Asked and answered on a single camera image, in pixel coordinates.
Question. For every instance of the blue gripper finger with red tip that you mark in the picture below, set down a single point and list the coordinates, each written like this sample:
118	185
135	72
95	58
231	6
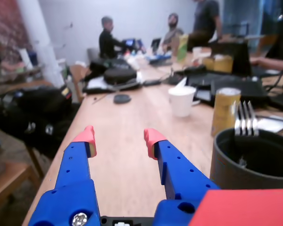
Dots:
179	171
73	179

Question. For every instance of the bare forearm of seated person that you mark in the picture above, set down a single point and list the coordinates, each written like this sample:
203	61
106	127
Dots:
271	63

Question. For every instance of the tall gray cup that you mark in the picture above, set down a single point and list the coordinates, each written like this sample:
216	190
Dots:
228	169

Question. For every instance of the wooden stool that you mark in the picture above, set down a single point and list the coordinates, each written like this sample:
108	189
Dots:
9	174

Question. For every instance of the large white paper cup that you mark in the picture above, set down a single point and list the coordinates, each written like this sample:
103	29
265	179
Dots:
181	103

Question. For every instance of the yellow drink can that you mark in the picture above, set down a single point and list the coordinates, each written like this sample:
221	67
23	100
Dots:
222	110

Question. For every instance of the black backpack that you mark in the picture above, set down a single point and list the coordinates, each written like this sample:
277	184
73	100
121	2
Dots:
42	106

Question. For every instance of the black round lid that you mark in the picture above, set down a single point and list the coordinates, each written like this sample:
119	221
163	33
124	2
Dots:
122	99

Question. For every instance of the black laptop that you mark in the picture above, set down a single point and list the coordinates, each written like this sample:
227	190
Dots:
238	87

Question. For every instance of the wooden chair beside table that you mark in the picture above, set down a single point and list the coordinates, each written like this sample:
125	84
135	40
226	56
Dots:
76	75

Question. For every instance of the black zipper case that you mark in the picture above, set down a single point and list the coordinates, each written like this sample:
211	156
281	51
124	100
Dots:
119	75

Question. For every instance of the yellow paper bag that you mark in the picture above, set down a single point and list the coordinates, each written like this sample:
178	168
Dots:
218	63

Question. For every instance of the green yellow carton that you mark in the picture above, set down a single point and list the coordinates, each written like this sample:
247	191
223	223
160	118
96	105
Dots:
183	47

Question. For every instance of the seated person black sweater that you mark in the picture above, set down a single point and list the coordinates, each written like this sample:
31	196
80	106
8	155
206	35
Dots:
107	42

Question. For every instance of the bearded seated person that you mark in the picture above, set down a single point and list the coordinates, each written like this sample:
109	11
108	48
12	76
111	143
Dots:
173	30

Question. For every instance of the standing person gray shirt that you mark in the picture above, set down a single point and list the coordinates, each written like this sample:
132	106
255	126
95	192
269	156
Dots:
206	21

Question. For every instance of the red camera mount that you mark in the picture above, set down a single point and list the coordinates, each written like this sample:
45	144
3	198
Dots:
245	209

